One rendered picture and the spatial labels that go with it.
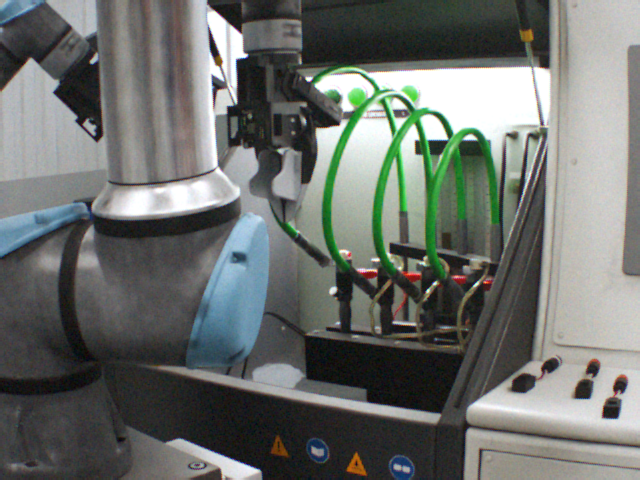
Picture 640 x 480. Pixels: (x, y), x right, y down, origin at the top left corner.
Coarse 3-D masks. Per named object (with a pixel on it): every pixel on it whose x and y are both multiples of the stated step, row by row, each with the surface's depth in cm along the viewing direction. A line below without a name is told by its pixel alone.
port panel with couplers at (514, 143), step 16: (512, 112) 145; (528, 112) 143; (544, 112) 141; (512, 128) 145; (528, 128) 143; (512, 144) 146; (528, 144) 144; (512, 160) 146; (528, 160) 144; (512, 176) 147; (528, 176) 145; (512, 192) 144; (512, 208) 148; (512, 224) 148
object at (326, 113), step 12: (288, 84) 102; (300, 84) 102; (312, 84) 104; (300, 96) 103; (312, 96) 104; (324, 96) 106; (312, 108) 106; (324, 108) 106; (336, 108) 108; (312, 120) 109; (324, 120) 108; (336, 120) 108
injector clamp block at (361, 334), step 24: (312, 336) 137; (336, 336) 136; (360, 336) 135; (312, 360) 138; (336, 360) 135; (360, 360) 132; (384, 360) 129; (408, 360) 127; (432, 360) 124; (456, 360) 122; (360, 384) 133; (384, 384) 130; (408, 384) 127; (432, 384) 125; (408, 408) 128; (432, 408) 130
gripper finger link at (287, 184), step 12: (288, 156) 101; (300, 156) 102; (288, 168) 102; (300, 168) 103; (276, 180) 100; (288, 180) 102; (300, 180) 103; (276, 192) 100; (288, 192) 102; (300, 192) 103; (288, 204) 104; (288, 216) 105
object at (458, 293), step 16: (464, 128) 118; (448, 144) 115; (480, 144) 124; (448, 160) 113; (432, 192) 111; (496, 192) 128; (432, 208) 110; (496, 208) 128; (432, 224) 110; (496, 224) 128; (432, 240) 110; (496, 240) 129; (432, 256) 111; (496, 256) 129; (448, 288) 116; (464, 304) 120
